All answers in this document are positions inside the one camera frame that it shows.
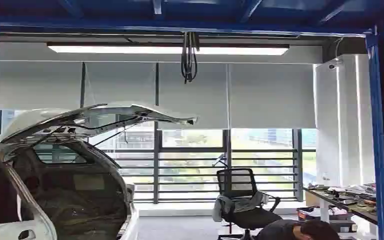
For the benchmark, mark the grey roller blind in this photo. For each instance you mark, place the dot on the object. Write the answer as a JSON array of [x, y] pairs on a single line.
[[36, 86], [119, 82], [271, 96], [195, 96]]

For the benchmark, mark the grey window railing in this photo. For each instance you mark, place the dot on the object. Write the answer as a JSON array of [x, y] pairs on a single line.
[[192, 167]]

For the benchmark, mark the grey jacket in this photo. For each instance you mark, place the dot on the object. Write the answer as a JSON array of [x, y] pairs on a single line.
[[226, 203]]

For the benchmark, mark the long ceiling light strip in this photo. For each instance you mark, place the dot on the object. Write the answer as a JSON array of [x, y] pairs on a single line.
[[112, 49]]

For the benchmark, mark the black mesh office chair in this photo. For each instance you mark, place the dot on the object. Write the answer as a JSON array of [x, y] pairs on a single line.
[[251, 218]]

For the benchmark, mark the white car body shell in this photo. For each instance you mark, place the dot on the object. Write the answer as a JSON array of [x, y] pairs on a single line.
[[79, 198]]

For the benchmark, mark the person bent down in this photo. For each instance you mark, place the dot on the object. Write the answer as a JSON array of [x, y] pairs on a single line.
[[284, 232]]

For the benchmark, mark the storage box with items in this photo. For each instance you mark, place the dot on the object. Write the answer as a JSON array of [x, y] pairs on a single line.
[[314, 213]]

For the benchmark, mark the cluttered work table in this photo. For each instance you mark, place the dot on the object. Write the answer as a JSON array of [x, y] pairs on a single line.
[[351, 207]]

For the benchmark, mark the white security camera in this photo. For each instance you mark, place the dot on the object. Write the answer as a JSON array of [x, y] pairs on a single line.
[[333, 64]]

